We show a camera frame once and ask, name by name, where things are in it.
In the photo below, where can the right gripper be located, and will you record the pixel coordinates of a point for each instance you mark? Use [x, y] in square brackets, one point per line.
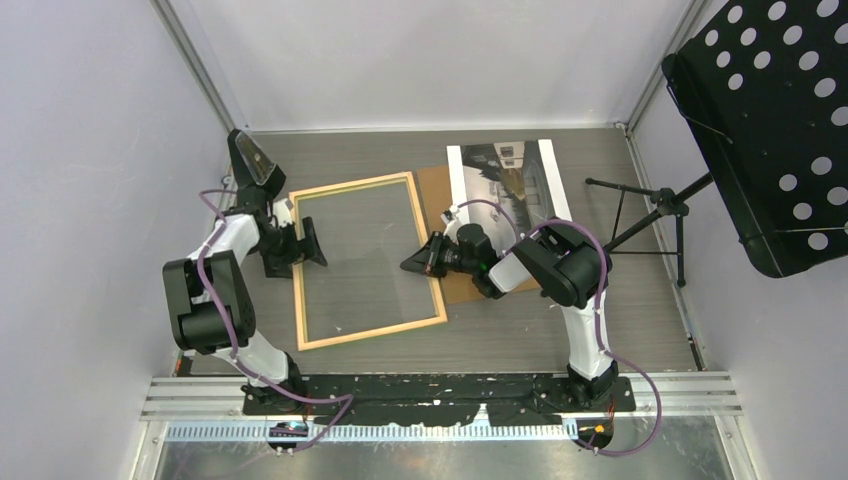
[427, 260]

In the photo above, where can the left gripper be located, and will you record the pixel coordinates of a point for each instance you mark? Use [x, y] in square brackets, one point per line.
[280, 267]

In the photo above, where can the wooden picture frame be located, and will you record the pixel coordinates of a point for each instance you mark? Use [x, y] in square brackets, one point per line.
[301, 278]

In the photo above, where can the photo with white borders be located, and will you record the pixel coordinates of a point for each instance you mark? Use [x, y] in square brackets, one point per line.
[506, 187]

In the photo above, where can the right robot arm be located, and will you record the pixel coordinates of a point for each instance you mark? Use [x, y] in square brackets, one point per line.
[571, 268]

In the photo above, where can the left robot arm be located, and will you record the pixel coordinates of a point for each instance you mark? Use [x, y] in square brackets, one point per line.
[210, 308]

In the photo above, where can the brown backing board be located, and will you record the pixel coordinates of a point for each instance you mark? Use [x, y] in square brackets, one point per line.
[436, 196]

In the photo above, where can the black wedge object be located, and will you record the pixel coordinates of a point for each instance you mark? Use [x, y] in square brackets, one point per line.
[252, 169]

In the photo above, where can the black music stand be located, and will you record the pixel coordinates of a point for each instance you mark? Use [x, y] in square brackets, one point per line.
[763, 89]

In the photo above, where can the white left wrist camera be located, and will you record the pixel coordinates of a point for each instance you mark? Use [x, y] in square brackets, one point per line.
[282, 212]

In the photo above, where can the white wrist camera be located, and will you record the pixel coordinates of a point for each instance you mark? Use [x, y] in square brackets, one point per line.
[282, 212]
[453, 222]

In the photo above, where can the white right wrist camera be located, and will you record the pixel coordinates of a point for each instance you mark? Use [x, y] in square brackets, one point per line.
[453, 222]

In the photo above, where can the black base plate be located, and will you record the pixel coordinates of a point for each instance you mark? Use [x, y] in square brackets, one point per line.
[436, 400]

